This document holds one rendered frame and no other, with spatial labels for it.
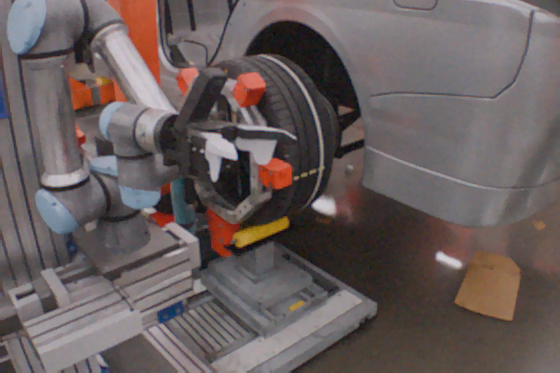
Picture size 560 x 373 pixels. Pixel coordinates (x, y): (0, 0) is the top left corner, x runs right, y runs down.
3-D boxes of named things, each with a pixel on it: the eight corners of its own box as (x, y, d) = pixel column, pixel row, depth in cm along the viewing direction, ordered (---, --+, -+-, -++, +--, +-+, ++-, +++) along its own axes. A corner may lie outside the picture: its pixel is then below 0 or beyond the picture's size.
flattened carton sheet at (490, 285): (521, 265, 241) (522, 260, 240) (509, 323, 198) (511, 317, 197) (472, 253, 255) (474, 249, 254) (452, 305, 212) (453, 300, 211)
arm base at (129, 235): (110, 261, 109) (103, 226, 105) (87, 237, 119) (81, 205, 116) (161, 241, 119) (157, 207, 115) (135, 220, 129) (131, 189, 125)
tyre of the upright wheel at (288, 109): (228, 51, 205) (238, 187, 227) (182, 57, 191) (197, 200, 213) (334, 57, 157) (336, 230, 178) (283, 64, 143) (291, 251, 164)
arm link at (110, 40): (93, 10, 105) (197, 174, 102) (55, 15, 96) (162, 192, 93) (112, -24, 97) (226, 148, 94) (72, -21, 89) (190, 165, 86)
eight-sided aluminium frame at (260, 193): (272, 236, 167) (272, 89, 147) (258, 242, 164) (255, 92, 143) (195, 187, 206) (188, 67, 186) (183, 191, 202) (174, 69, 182)
